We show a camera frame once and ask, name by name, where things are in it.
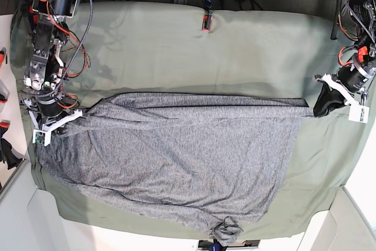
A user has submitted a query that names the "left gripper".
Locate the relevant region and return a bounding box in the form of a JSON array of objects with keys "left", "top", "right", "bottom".
[{"left": 313, "top": 65, "right": 372, "bottom": 118}]

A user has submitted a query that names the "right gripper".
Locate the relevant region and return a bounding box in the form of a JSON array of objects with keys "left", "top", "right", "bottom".
[{"left": 25, "top": 98, "right": 83, "bottom": 137}]

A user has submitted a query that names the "grey heathered T-shirt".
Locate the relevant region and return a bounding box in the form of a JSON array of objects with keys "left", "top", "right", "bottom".
[{"left": 35, "top": 93, "right": 313, "bottom": 245}]

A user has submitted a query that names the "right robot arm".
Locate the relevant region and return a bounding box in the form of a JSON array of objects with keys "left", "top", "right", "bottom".
[{"left": 21, "top": 0, "right": 90, "bottom": 146}]

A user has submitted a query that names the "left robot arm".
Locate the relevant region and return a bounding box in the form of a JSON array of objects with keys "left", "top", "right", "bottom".
[{"left": 313, "top": 0, "right": 375, "bottom": 123}]

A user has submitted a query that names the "black tools pile left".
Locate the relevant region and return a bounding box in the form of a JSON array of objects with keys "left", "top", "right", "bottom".
[{"left": 1, "top": 122, "right": 22, "bottom": 170}]

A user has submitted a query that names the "green table cloth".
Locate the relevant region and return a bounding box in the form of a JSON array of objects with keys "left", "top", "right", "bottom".
[{"left": 9, "top": 1, "right": 376, "bottom": 239}]

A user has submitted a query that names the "orange black clamp top centre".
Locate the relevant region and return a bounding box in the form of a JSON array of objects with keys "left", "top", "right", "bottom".
[{"left": 202, "top": 0, "right": 213, "bottom": 32}]

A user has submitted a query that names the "orange black clamp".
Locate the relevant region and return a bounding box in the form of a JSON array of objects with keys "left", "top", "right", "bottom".
[
  {"left": 202, "top": 0, "right": 213, "bottom": 32},
  {"left": 209, "top": 240, "right": 222, "bottom": 251}
]

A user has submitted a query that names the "orange black clamp bottom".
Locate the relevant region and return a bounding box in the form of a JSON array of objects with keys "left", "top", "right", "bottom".
[{"left": 209, "top": 240, "right": 222, "bottom": 251}]

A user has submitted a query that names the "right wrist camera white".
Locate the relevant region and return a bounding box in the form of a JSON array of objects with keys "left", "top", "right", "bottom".
[{"left": 32, "top": 129, "right": 52, "bottom": 146}]

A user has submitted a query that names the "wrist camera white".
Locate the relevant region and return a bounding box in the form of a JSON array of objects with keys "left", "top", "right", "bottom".
[
  {"left": 348, "top": 105, "right": 370, "bottom": 124},
  {"left": 32, "top": 129, "right": 52, "bottom": 146}
]

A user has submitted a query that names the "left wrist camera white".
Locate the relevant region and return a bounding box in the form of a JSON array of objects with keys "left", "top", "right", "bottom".
[{"left": 348, "top": 105, "right": 370, "bottom": 124}]

